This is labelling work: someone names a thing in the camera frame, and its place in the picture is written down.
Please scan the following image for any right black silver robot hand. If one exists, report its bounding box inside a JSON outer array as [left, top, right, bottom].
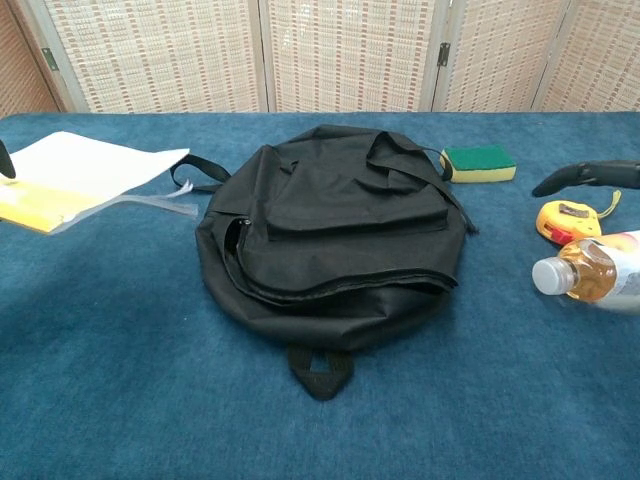
[[531, 159, 640, 199]]

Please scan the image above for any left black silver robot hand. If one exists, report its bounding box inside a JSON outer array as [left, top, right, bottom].
[[0, 139, 17, 180]]

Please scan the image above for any yellow white notebook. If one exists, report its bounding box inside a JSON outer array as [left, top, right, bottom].
[[0, 130, 199, 235]]

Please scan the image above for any black backpack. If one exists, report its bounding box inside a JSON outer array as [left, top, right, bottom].
[[169, 124, 481, 402]]

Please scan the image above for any yellow tape measure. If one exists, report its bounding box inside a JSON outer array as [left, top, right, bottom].
[[535, 189, 623, 246]]

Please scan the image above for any plastic tea bottle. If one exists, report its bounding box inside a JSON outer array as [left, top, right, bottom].
[[531, 229, 640, 315]]

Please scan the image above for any brown woven screen panel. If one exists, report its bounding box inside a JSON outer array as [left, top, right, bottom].
[[0, 0, 66, 120]]

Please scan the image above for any beige woven screen panel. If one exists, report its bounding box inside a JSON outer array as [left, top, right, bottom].
[[532, 0, 640, 113], [257, 0, 449, 114], [432, 0, 574, 113], [27, 0, 271, 115]]

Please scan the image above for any green and yellow sponge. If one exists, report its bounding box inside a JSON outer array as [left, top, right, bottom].
[[439, 144, 518, 184]]

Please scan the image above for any blue table cover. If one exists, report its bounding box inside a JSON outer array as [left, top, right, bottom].
[[0, 110, 640, 480]]

